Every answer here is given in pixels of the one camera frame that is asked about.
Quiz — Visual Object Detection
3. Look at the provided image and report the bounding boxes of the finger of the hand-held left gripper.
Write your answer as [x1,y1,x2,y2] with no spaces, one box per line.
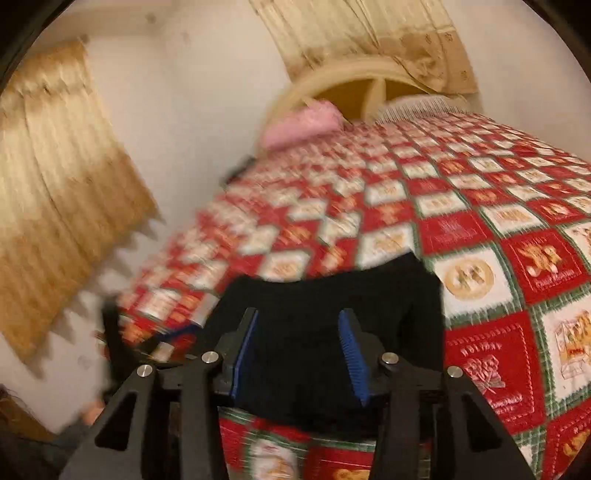
[136,323,208,366]

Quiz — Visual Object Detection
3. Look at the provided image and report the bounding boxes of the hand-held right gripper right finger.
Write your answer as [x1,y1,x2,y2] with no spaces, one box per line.
[337,308,539,480]

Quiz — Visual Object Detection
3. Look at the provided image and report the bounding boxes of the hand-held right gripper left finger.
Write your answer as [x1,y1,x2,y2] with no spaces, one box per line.
[58,307,259,480]

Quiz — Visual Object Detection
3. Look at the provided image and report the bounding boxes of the black pants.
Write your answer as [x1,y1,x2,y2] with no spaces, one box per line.
[203,254,446,435]

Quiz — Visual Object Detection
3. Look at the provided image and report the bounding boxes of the person's left forearm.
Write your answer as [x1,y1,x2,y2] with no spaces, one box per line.
[0,422,90,480]

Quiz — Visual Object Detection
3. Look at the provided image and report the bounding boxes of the person's left hand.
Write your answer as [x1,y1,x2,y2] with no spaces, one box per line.
[82,401,108,426]

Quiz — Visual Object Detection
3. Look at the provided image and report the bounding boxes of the wooden furniture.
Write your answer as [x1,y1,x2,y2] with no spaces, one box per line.
[0,385,54,441]

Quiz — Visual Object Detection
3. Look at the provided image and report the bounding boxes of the beige patterned curtain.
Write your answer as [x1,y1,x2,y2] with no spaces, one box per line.
[249,0,478,95]
[0,39,160,363]

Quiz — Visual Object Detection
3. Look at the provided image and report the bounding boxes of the red printed blanket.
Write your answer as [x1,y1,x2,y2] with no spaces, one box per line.
[95,113,591,480]

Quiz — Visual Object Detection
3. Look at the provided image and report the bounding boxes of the dark object on bed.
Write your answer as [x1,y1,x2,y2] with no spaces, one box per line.
[222,157,257,188]

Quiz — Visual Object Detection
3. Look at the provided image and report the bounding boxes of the pink pillow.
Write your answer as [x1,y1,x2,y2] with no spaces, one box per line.
[262,99,345,149]

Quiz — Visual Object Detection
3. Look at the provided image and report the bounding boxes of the striped pillow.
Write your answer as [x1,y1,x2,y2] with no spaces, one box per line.
[374,95,472,123]

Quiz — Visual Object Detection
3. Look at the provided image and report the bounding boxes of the cream bed headboard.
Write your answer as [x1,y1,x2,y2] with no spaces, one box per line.
[268,60,462,126]

